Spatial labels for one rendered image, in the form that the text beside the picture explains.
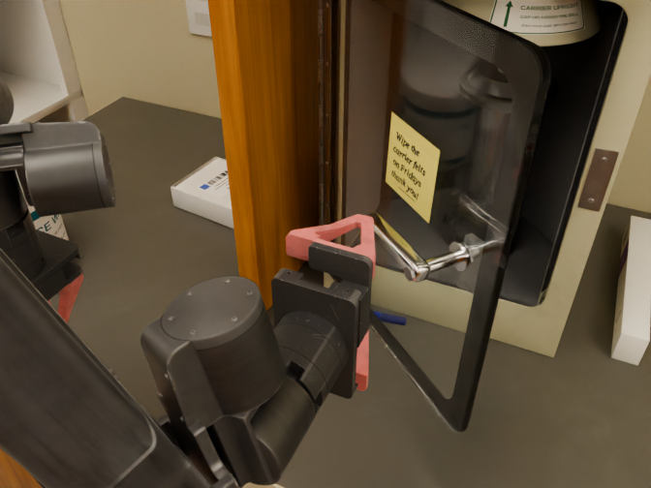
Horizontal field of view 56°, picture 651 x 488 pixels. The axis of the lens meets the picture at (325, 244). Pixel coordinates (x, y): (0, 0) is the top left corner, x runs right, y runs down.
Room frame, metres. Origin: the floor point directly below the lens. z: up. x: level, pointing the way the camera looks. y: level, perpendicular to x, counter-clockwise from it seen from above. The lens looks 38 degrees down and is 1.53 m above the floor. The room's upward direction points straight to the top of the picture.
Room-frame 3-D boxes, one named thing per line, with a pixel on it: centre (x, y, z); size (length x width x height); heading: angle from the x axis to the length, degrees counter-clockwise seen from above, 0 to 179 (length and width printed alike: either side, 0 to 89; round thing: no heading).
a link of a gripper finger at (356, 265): (0.36, -0.01, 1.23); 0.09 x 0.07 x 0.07; 155
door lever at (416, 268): (0.42, -0.08, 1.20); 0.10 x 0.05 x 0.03; 27
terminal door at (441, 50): (0.50, -0.07, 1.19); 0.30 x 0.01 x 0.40; 27
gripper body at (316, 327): (0.29, 0.02, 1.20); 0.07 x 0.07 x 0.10; 65
